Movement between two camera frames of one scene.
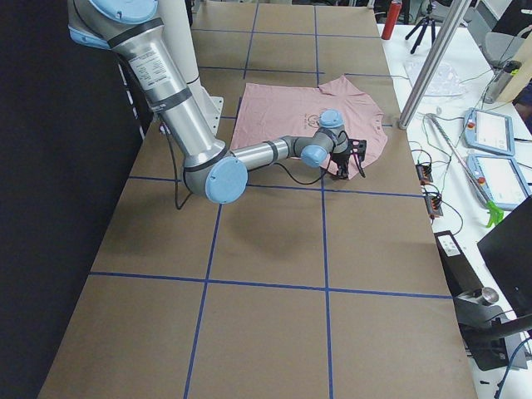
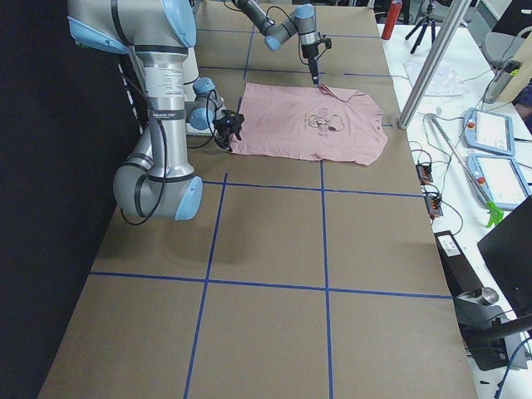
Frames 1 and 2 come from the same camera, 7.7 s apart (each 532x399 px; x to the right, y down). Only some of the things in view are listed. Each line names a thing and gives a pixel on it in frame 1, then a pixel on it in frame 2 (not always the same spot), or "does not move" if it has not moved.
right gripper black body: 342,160 -> 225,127
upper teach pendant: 488,131 does not move
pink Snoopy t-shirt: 269,112 does not move
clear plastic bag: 445,83 does not move
